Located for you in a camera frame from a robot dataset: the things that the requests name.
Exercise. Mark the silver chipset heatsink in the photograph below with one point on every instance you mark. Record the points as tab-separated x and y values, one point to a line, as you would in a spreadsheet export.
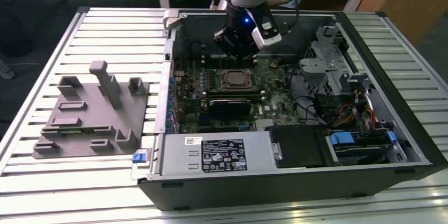
265	125

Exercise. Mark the CPU socket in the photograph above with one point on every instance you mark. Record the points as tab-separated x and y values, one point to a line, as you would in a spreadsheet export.
221	83

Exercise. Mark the black plastic drive cover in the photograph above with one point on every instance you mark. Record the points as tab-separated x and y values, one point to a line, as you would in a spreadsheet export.
297	148

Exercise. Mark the silver drive cage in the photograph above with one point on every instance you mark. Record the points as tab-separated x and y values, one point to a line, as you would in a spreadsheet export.
315	66

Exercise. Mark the silver metal latch plate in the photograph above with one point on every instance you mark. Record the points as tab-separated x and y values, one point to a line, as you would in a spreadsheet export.
276	150

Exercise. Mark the blue disk carrier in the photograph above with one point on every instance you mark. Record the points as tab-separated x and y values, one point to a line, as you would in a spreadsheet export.
341	138

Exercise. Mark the green motherboard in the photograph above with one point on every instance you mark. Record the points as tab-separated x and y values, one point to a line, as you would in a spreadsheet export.
280	98

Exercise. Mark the black RAM stick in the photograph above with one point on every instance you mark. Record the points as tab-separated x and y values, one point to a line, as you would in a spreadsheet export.
235	93
235	97

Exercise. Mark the grey metal foot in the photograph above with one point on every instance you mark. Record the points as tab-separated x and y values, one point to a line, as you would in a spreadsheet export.
5	72

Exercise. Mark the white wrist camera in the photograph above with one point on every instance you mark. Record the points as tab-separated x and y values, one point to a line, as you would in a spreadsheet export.
220	36
267	37

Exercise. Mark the grey parts rack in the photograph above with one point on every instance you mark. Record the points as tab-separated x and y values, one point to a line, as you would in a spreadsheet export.
97	119

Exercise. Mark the black PC case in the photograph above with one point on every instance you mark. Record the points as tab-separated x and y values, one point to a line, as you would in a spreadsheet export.
244	195

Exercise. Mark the silver CPU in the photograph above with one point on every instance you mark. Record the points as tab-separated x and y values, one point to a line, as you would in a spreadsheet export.
236	79

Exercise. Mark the black graphics card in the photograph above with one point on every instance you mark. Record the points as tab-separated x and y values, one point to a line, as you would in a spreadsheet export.
227	108

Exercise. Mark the blue case latch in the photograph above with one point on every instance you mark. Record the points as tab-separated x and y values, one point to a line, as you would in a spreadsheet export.
139	157

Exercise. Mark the silver power supply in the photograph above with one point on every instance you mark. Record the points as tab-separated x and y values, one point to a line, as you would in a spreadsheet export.
175	155

